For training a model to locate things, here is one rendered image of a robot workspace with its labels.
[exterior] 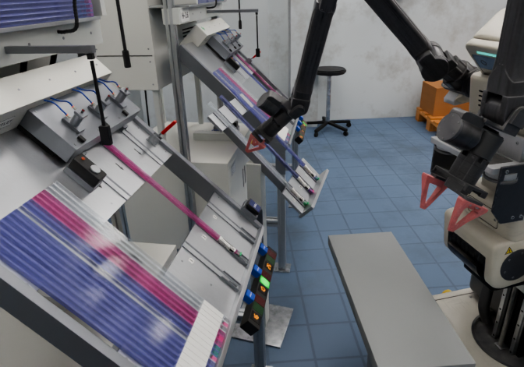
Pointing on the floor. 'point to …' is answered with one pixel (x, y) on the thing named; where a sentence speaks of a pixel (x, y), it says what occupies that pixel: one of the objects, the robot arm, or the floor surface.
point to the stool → (330, 100)
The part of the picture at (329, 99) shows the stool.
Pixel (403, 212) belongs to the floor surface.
